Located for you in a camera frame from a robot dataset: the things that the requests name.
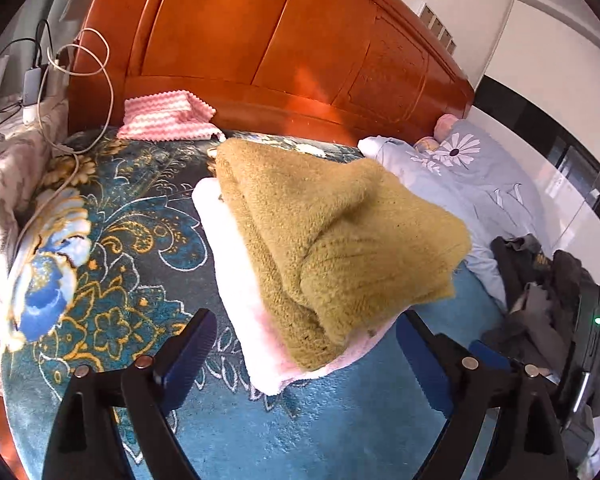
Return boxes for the olive green knit sweater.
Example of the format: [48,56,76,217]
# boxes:
[215,139,471,370]

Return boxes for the dark grey garment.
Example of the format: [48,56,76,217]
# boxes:
[481,234,596,396]

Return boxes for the teal floral bed blanket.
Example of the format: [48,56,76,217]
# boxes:
[0,127,506,480]

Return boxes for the pink folded garment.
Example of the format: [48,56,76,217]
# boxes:
[192,178,396,396]

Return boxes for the light blue floral quilt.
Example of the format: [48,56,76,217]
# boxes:
[358,119,548,311]

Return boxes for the floral bedside cloth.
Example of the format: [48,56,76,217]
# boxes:
[0,100,68,396]

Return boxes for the pink pillow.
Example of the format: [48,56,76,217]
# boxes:
[414,114,460,153]

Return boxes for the white glossy wardrobe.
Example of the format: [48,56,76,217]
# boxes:
[474,0,600,283]

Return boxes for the pink checkered cloth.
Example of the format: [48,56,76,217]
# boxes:
[117,90,225,142]

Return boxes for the white charger adapter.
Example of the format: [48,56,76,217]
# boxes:
[21,67,43,125]

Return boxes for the grey curtain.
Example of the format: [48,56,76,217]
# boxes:
[0,0,92,102]

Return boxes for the orange wooden headboard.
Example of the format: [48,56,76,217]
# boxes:
[68,0,474,145]

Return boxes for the white charging cable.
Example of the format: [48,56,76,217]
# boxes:
[9,27,117,261]

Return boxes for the wall switch panel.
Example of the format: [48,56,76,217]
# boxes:
[419,3,456,55]

